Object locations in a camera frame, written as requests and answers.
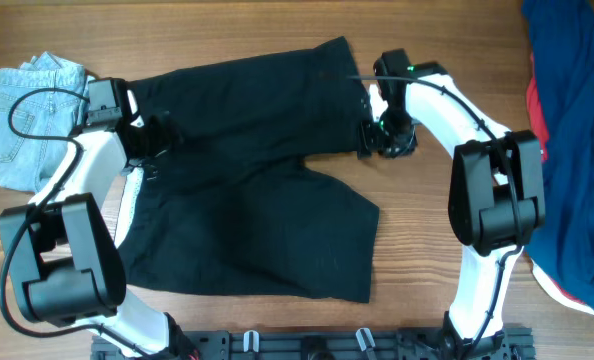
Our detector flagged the black shorts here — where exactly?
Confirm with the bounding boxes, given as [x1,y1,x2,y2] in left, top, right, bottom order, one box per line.
[119,37,380,303]

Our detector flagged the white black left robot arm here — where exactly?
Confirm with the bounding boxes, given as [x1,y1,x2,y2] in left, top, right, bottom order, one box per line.
[0,78,200,359]

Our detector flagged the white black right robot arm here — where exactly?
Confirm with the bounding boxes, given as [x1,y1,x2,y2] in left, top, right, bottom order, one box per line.
[358,49,546,359]

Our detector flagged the folded light blue jeans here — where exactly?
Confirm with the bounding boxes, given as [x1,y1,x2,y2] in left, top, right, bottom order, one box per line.
[0,52,93,193]

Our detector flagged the blue garment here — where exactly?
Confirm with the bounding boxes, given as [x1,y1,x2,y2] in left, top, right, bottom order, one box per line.
[522,0,594,310]

